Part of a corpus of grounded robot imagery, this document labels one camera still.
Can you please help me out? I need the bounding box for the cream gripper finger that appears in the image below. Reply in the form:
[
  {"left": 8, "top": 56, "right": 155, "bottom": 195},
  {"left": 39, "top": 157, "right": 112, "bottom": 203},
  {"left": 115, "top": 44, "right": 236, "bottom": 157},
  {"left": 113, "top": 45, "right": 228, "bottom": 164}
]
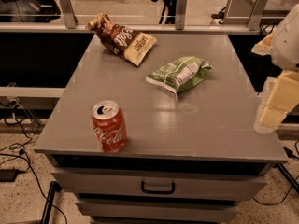
[
  {"left": 251, "top": 33, "right": 274, "bottom": 56},
  {"left": 253, "top": 71, "right": 299, "bottom": 134}
]

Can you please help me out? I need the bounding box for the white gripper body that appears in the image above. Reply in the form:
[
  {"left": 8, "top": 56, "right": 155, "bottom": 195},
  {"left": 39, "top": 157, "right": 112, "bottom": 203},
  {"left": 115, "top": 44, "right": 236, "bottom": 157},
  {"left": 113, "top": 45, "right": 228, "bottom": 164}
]
[{"left": 271, "top": 4, "right": 299, "bottom": 71}]

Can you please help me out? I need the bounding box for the green jalapeno chip bag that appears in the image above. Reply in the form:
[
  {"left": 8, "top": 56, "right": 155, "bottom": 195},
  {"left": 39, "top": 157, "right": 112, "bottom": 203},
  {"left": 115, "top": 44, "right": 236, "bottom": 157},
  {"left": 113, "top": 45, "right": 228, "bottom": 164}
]
[{"left": 146, "top": 56, "right": 212, "bottom": 96}]

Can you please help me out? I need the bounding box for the brown sea salt chip bag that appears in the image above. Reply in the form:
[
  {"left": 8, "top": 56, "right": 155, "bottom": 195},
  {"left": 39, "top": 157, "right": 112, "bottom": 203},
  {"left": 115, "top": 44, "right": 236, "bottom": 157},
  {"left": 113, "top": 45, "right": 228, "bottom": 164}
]
[{"left": 86, "top": 13, "right": 157, "bottom": 66}]

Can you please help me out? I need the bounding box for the red coke can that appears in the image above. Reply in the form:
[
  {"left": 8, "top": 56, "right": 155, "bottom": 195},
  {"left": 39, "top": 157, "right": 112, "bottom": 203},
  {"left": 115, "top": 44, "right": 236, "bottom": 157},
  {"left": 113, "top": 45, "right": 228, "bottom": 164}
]
[{"left": 92, "top": 100, "right": 127, "bottom": 153}]

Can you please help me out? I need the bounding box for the grey drawer cabinet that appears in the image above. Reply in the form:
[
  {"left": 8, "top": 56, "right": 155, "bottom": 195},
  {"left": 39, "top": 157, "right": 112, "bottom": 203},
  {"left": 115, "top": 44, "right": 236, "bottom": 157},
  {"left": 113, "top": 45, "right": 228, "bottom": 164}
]
[{"left": 36, "top": 34, "right": 287, "bottom": 224}]

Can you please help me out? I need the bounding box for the seated person in background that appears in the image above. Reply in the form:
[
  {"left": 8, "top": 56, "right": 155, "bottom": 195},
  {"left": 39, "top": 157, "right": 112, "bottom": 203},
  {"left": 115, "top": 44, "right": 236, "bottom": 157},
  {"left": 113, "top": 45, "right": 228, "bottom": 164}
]
[{"left": 0, "top": 0, "right": 61, "bottom": 22}]

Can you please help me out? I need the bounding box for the black power adapter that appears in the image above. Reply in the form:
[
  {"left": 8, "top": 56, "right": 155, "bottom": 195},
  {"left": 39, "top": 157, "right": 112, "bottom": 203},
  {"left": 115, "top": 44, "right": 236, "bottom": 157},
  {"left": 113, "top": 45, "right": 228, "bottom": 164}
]
[{"left": 0, "top": 169, "right": 19, "bottom": 182}]

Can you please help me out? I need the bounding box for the right metal rail bracket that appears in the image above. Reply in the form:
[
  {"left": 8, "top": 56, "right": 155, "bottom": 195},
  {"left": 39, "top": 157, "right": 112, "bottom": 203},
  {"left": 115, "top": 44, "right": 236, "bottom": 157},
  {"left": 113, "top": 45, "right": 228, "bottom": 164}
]
[{"left": 247, "top": 0, "right": 268, "bottom": 31}]

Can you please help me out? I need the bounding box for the metal rail bracket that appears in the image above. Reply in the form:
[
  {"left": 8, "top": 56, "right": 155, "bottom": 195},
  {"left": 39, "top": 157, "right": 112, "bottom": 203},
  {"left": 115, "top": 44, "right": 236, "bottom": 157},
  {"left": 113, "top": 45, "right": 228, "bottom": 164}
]
[
  {"left": 247, "top": 0, "right": 268, "bottom": 31},
  {"left": 59, "top": 0, "right": 78, "bottom": 29},
  {"left": 175, "top": 0, "right": 187, "bottom": 30}
]

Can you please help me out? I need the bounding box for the black cable at right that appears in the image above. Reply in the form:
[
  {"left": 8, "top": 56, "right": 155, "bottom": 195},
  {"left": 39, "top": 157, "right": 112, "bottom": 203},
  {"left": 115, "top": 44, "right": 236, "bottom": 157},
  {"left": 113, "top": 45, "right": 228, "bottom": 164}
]
[{"left": 252, "top": 140, "right": 299, "bottom": 207}]

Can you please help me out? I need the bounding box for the middle metal rail bracket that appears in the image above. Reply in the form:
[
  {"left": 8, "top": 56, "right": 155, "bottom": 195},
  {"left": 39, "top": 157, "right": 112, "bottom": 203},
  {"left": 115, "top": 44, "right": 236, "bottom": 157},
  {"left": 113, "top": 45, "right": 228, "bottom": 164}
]
[{"left": 175, "top": 0, "right": 187, "bottom": 30}]

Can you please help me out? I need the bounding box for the black drawer handle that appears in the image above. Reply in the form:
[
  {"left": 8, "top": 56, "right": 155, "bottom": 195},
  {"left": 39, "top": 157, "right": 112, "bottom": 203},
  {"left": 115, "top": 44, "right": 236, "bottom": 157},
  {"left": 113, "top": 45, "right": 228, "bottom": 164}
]
[{"left": 140, "top": 181, "right": 176, "bottom": 195}]

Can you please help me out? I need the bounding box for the left metal rail bracket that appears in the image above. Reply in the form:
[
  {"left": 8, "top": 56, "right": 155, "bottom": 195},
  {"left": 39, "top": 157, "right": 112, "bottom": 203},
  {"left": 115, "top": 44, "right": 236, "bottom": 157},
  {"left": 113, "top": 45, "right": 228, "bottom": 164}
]
[{"left": 59, "top": 0, "right": 78, "bottom": 29}]

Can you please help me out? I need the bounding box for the black floor cable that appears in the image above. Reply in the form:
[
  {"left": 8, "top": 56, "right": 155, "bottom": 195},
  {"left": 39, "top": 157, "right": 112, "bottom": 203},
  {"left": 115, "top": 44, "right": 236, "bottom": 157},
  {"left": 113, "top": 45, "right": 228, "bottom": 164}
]
[{"left": 0, "top": 100, "right": 69, "bottom": 224}]

